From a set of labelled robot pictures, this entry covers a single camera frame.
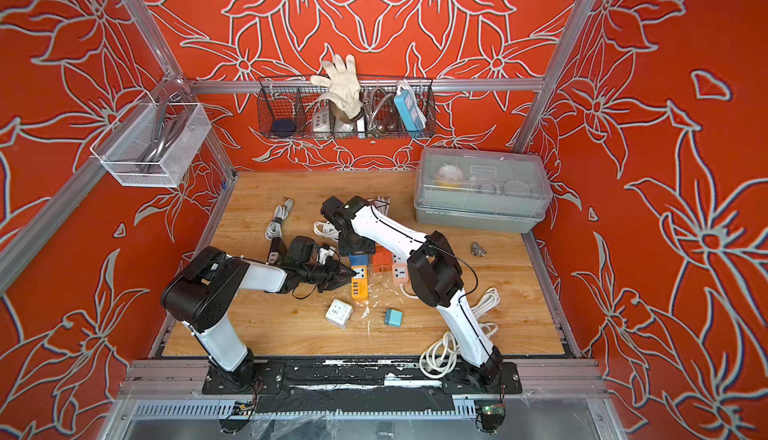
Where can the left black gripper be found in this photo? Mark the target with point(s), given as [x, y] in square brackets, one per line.
[333, 279]

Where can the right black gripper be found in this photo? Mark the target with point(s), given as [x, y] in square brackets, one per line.
[365, 250]

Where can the blue cube plug adapter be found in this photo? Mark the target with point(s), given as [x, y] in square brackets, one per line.
[359, 260]

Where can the black power strip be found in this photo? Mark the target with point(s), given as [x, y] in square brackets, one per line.
[277, 249]

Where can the red cube plug adapter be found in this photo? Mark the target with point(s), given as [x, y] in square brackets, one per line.
[381, 260]

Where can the yellow strip with teal plug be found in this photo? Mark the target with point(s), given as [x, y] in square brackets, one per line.
[359, 283]

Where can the white cube plug adapter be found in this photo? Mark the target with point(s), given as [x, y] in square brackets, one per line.
[339, 314]

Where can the teal cube plug adapter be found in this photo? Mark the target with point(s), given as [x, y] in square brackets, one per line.
[393, 318]

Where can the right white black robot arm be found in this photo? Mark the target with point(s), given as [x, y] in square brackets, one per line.
[435, 274]

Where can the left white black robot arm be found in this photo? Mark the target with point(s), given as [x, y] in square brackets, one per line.
[200, 295]

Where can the white socket in basket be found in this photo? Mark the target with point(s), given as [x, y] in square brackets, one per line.
[321, 123]

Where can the small grey metal clip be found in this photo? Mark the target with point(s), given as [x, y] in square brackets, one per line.
[477, 250]

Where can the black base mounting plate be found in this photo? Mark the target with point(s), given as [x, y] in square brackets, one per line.
[276, 374]

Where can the dark blue round object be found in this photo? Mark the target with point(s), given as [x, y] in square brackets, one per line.
[283, 128]

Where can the light blue power strip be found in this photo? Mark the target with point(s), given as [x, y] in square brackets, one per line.
[406, 103]

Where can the white work glove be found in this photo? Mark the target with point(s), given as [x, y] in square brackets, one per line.
[342, 85]

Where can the grey lidded plastic box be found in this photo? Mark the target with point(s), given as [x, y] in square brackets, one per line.
[481, 190]

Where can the black wire wall basket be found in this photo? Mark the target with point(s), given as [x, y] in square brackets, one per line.
[368, 107]

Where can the white wire mesh basket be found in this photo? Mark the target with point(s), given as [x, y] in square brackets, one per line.
[153, 143]

